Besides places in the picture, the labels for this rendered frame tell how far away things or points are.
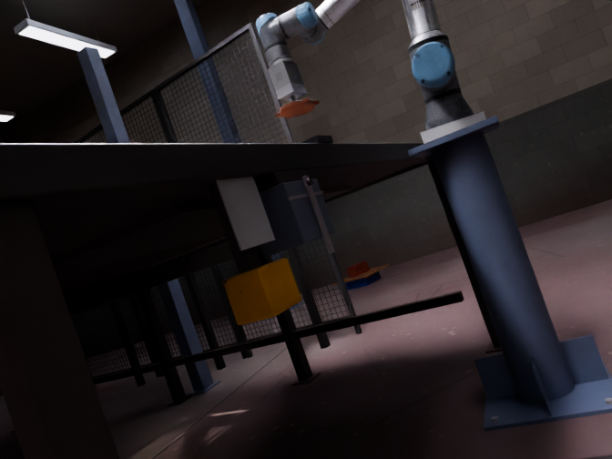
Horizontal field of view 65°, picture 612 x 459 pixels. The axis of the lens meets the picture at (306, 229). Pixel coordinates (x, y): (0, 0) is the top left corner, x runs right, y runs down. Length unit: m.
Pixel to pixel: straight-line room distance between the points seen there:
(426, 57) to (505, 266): 0.66
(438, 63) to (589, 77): 4.96
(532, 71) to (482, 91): 0.56
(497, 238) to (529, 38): 4.98
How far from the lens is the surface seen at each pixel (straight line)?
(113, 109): 3.57
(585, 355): 1.76
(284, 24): 1.65
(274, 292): 0.78
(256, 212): 0.84
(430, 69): 1.48
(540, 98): 6.31
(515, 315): 1.62
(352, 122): 6.54
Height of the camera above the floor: 0.72
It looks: 1 degrees up
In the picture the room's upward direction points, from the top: 19 degrees counter-clockwise
